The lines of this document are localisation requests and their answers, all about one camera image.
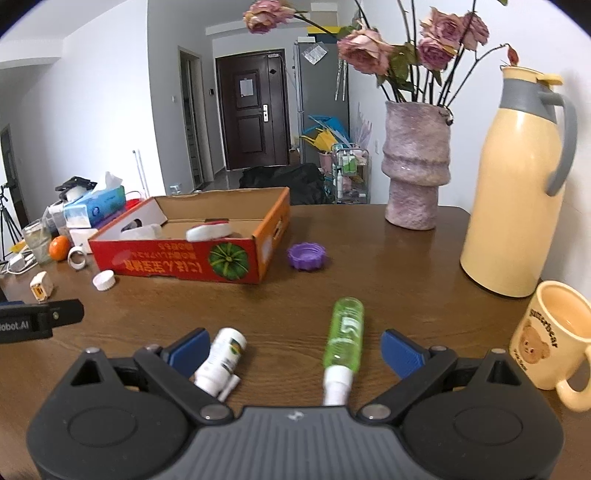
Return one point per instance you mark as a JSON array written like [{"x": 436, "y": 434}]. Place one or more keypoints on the clear food container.
[{"x": 55, "y": 217}]

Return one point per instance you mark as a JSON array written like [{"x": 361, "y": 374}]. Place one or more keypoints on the grey refrigerator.
[{"x": 321, "y": 101}]

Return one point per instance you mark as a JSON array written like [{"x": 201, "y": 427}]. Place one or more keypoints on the yellow bear mug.
[{"x": 549, "y": 341}]

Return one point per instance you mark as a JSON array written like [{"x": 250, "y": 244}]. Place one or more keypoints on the blue yellow toys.
[{"x": 325, "y": 134}]

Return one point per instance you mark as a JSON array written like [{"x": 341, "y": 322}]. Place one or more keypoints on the small smooth white cap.
[{"x": 104, "y": 280}]

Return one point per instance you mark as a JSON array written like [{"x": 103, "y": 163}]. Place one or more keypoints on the white yellow charger plug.
[{"x": 41, "y": 286}]

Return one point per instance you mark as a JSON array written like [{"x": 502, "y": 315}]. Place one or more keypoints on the white tape roll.
[{"x": 77, "y": 258}]

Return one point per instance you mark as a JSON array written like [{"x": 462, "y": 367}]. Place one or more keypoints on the white rod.
[{"x": 140, "y": 170}]

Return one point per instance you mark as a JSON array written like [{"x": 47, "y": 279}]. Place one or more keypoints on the trolley cart with bottles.
[{"x": 351, "y": 173}]

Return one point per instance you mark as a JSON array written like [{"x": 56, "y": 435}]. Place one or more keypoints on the purple dried grass bunch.
[{"x": 364, "y": 127}]

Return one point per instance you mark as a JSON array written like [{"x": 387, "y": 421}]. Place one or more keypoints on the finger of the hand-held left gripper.
[
  {"x": 64, "y": 313},
  {"x": 11, "y": 304}
]

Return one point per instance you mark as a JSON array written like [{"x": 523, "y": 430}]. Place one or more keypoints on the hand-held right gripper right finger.
[{"x": 401, "y": 354}]

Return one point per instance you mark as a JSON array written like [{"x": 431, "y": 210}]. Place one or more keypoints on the grey interior door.
[{"x": 191, "y": 115}]

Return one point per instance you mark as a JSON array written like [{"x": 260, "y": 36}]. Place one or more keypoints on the green spray bottle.
[{"x": 344, "y": 337}]

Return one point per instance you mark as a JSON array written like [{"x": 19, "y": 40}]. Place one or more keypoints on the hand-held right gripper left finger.
[{"x": 189, "y": 353}]

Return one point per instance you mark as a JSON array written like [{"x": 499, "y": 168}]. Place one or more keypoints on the black plastic gadget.
[{"x": 76, "y": 182}]

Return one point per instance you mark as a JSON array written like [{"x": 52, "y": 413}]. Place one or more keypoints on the white spray bottle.
[{"x": 221, "y": 355}]

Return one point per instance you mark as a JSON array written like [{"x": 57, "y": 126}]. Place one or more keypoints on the clear glass cup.
[{"x": 36, "y": 242}]

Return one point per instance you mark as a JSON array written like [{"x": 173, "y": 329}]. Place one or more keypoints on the dark brown door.
[{"x": 251, "y": 110}]

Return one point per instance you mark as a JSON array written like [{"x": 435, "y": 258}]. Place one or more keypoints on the yellow thermos jug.
[{"x": 512, "y": 194}]

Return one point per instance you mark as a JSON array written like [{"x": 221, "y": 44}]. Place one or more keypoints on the clear plastic bag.
[{"x": 315, "y": 54}]

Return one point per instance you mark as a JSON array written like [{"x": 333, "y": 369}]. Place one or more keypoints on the orange fruit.
[{"x": 59, "y": 248}]

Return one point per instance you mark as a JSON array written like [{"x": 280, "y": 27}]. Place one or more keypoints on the red white lint brush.
[{"x": 207, "y": 231}]

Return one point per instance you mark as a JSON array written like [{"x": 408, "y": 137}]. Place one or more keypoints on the yellow box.
[{"x": 323, "y": 30}]

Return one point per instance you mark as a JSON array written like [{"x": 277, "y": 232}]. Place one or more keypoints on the purple bottle cap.
[{"x": 307, "y": 257}]

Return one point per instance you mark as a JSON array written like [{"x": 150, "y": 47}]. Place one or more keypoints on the dried pink roses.
[{"x": 369, "y": 50}]

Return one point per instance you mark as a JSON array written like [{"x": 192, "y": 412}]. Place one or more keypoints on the blue tissue pack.
[{"x": 94, "y": 201}]

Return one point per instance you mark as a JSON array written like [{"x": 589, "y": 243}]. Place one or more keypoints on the pink ceramic vase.
[{"x": 415, "y": 170}]

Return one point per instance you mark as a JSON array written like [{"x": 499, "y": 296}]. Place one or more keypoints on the red cardboard box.
[{"x": 184, "y": 261}]

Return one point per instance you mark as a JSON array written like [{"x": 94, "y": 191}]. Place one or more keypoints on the black bag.
[{"x": 281, "y": 182}]

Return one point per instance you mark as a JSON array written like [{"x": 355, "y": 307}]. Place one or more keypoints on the black camera tripod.
[{"x": 7, "y": 221}]

